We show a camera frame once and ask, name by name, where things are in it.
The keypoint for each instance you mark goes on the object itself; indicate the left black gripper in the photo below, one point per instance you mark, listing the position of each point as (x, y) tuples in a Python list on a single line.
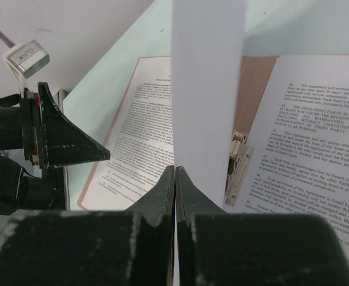
[(60, 143)]

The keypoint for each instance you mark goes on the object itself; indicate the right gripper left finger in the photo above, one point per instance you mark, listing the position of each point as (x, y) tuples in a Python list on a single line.
[(130, 247)]

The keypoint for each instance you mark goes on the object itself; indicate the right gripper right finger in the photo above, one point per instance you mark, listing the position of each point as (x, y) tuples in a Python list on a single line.
[(218, 248)]

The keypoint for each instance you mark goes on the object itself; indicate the printed paper sheet under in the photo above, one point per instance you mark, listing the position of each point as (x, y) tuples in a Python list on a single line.
[(139, 140)]

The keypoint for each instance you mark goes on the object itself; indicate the metal folder clip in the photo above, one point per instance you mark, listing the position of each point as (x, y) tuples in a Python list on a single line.
[(239, 157)]

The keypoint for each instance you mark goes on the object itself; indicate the printed paper sheet top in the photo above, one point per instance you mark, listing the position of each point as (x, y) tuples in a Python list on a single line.
[(300, 142)]

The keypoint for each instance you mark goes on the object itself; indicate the printed paper sheet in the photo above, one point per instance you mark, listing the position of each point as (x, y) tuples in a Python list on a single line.
[(206, 51), (300, 142)]

